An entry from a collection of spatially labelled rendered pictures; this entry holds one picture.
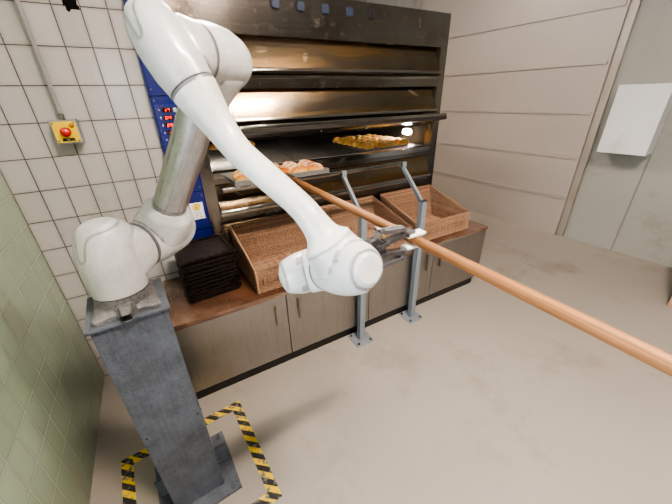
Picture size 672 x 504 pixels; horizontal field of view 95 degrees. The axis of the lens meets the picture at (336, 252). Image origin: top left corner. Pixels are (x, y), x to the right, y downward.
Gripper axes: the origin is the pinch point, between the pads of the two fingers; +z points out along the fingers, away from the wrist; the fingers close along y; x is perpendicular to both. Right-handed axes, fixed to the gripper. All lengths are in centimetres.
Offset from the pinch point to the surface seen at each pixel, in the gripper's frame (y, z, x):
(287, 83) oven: -46, 22, -139
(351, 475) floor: 119, -16, -8
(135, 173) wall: -3, -70, -139
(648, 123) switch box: -13, 330, -54
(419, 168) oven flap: 18, 139, -138
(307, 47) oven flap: -66, 38, -141
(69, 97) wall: -40, -86, -139
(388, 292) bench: 90, 66, -84
